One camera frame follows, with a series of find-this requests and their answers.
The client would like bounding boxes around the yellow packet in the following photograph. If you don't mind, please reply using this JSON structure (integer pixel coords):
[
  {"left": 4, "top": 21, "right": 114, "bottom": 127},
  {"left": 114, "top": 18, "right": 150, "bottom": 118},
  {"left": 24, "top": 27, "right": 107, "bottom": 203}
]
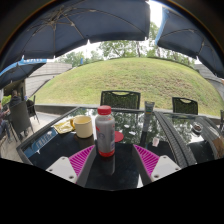
[{"left": 53, "top": 119, "right": 75, "bottom": 135}]

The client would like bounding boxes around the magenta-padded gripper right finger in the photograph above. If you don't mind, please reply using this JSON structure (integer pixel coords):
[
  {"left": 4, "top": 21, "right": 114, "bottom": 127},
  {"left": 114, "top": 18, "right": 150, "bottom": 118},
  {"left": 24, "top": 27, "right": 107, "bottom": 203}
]
[{"left": 131, "top": 143, "right": 182, "bottom": 187}]

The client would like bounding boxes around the blue-edged dark parasol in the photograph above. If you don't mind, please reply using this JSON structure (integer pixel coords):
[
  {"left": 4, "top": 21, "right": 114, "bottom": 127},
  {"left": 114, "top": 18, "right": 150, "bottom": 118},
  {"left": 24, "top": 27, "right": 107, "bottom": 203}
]
[{"left": 0, "top": 58, "right": 48, "bottom": 90}]

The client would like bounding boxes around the person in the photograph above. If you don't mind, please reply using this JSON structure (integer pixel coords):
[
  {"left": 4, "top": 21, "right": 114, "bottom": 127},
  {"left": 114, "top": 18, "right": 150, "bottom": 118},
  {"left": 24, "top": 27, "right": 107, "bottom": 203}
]
[
  {"left": 9, "top": 89, "right": 23, "bottom": 108},
  {"left": 0, "top": 101, "right": 12, "bottom": 141}
]

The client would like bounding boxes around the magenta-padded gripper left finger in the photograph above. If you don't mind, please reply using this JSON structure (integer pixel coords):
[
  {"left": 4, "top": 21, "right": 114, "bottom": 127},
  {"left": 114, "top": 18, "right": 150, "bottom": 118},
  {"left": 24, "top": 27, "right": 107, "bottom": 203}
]
[{"left": 45, "top": 143, "right": 98, "bottom": 188}]

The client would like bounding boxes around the large dark blue parasol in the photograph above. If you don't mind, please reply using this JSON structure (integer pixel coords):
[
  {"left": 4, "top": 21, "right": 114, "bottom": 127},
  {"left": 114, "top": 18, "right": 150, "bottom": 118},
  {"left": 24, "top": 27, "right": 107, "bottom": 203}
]
[{"left": 0, "top": 0, "right": 152, "bottom": 73}]

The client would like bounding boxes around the grey upright tube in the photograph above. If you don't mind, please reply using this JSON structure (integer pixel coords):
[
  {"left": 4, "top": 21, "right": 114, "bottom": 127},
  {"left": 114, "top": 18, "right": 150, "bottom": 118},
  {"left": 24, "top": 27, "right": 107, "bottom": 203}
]
[{"left": 142, "top": 100, "right": 156, "bottom": 133}]

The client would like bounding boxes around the flat round red coaster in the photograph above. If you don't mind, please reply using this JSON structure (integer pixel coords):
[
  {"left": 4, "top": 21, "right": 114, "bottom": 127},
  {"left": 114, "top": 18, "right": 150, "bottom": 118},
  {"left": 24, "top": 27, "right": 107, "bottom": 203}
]
[{"left": 114, "top": 130, "right": 125, "bottom": 144}]

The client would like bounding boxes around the red-capped clear drink bottle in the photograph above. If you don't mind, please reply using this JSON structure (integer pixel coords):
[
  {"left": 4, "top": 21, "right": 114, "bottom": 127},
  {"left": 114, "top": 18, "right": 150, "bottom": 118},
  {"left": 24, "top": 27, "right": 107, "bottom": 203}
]
[{"left": 94, "top": 105, "right": 116, "bottom": 158}]

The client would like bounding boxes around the cream mug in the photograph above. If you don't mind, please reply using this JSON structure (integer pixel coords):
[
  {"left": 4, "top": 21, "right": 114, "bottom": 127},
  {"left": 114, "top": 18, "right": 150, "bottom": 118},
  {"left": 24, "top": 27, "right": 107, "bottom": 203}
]
[{"left": 69, "top": 114, "right": 94, "bottom": 139}]

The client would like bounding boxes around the dark wicker glass table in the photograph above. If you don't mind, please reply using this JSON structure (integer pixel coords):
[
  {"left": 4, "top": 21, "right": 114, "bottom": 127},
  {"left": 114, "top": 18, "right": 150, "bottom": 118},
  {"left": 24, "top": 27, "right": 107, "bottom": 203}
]
[{"left": 154, "top": 110, "right": 224, "bottom": 168}]

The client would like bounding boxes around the small dark ashtray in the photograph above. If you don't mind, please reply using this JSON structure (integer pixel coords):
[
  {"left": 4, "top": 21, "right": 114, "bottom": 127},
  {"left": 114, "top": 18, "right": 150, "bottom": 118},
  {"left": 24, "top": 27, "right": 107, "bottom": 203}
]
[{"left": 192, "top": 122, "right": 204, "bottom": 133}]

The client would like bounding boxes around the dark wicker chair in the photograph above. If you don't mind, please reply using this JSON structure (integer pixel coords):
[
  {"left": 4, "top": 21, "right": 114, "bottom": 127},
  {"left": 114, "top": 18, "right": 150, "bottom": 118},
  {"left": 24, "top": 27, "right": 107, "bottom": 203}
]
[
  {"left": 171, "top": 96, "right": 199, "bottom": 116},
  {"left": 219, "top": 109, "right": 224, "bottom": 131},
  {"left": 9, "top": 100, "right": 34, "bottom": 141},
  {"left": 26, "top": 94, "right": 40, "bottom": 124},
  {"left": 99, "top": 89, "right": 142, "bottom": 110}
]

